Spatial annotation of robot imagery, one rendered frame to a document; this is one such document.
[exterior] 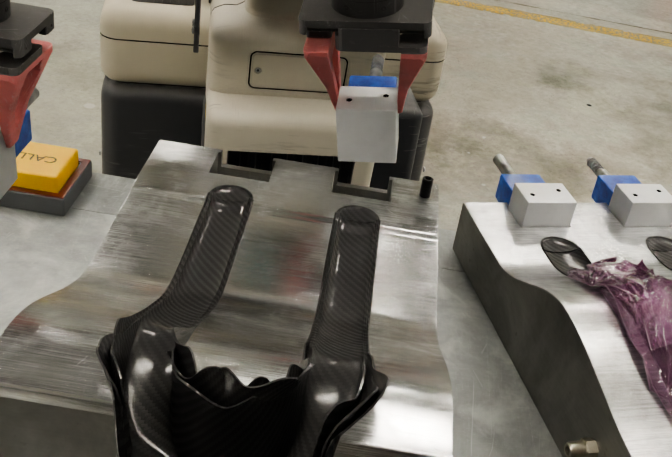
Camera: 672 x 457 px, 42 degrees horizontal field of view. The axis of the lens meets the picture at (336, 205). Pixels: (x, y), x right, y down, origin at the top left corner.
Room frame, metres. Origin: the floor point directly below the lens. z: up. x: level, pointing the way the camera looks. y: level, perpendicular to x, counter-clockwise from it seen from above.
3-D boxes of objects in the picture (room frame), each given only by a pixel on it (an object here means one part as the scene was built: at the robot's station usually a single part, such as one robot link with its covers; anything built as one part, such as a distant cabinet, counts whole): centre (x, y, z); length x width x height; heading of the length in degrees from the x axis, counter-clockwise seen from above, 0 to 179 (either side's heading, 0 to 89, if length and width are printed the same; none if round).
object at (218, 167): (0.69, 0.09, 0.87); 0.05 x 0.05 x 0.04; 89
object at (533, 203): (0.78, -0.18, 0.86); 0.13 x 0.05 x 0.05; 16
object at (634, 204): (0.81, -0.29, 0.86); 0.13 x 0.05 x 0.05; 16
